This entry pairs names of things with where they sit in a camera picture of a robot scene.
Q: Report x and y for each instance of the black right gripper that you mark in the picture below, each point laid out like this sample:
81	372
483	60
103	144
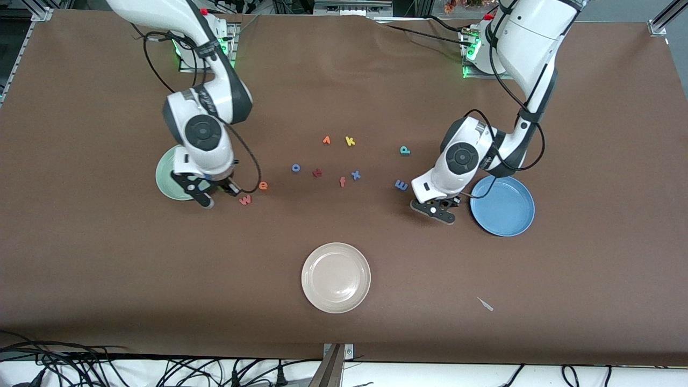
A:
221	185

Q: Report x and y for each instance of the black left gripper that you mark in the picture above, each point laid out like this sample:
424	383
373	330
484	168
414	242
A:
450	201

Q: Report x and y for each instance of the pink foam letter w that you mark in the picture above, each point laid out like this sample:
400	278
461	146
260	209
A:
245	200

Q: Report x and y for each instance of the blue foam letter m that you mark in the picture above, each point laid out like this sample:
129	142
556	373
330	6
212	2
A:
401	185

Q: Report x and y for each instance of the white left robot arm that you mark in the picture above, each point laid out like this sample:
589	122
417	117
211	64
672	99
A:
462	158

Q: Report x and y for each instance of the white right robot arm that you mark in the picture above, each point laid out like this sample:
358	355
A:
204	134

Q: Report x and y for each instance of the blue plate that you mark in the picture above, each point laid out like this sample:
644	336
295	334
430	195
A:
502	207

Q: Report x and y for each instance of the light green plate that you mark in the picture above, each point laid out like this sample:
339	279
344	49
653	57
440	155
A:
166	180

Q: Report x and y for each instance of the small grey paper scrap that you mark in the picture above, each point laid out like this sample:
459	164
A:
485	304

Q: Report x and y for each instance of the beige plate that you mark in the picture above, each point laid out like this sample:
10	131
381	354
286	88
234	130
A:
336	277

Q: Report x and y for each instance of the brown table cover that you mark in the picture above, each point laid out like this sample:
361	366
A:
344	80

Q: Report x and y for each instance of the grey metal box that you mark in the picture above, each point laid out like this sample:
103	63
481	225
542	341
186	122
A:
352	6

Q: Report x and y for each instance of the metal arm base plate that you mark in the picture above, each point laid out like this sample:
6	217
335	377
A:
473	76
185	68

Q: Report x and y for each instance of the aluminium frame profile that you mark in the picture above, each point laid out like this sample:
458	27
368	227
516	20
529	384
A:
666	16
43	11

